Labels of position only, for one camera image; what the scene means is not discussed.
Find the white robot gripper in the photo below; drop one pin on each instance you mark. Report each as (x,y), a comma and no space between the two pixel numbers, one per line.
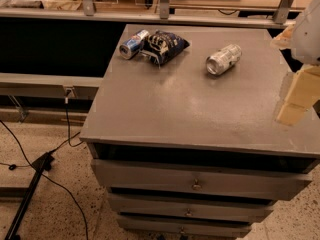
(308,39)

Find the grey drawer cabinet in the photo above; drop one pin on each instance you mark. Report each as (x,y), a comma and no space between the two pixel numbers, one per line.
(179,113)

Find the middle grey drawer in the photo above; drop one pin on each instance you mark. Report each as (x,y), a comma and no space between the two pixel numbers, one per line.
(188,208)

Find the bottom grey drawer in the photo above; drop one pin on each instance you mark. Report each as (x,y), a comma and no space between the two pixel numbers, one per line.
(188,227)

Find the grey metal shelf rail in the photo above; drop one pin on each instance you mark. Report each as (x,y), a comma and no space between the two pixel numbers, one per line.
(49,86)

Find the silver soda can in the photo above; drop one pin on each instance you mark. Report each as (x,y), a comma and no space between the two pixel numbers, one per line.
(223,59)

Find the black metal stand leg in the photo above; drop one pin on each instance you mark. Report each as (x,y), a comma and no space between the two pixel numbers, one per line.
(25,194)

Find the grey drawer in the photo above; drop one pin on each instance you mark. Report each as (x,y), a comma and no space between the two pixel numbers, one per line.
(188,208)
(188,227)
(199,179)

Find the top grey drawer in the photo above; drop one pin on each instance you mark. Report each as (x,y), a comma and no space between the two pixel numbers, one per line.
(199,179)

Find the blue and silver can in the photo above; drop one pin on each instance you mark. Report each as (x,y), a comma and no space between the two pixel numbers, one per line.
(129,48)

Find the dark blue chip bag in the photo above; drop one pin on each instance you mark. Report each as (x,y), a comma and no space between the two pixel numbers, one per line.
(161,47)

